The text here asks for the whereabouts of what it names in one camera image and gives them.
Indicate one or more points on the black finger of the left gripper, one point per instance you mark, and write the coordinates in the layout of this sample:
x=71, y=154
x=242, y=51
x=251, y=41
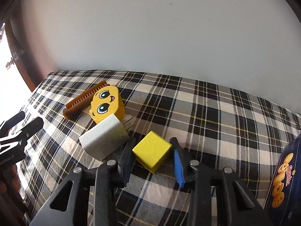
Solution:
x=10, y=123

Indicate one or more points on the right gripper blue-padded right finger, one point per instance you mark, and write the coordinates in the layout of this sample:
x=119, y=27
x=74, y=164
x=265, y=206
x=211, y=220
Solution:
x=184, y=174

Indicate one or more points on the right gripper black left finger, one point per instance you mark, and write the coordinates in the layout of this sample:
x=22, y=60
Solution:
x=126, y=163

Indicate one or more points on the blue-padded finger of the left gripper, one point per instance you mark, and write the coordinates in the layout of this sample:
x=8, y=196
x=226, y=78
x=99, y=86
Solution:
x=30, y=129

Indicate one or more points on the yellow cube block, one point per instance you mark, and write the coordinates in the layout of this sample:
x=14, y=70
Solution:
x=152, y=151

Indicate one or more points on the white power adapter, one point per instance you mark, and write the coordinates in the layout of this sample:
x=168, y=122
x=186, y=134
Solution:
x=106, y=137

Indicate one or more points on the brown plastic comb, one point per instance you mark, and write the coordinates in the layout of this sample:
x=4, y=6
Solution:
x=81, y=102

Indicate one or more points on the yellow cartoon face toy block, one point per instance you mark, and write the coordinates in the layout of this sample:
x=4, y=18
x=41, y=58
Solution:
x=105, y=102

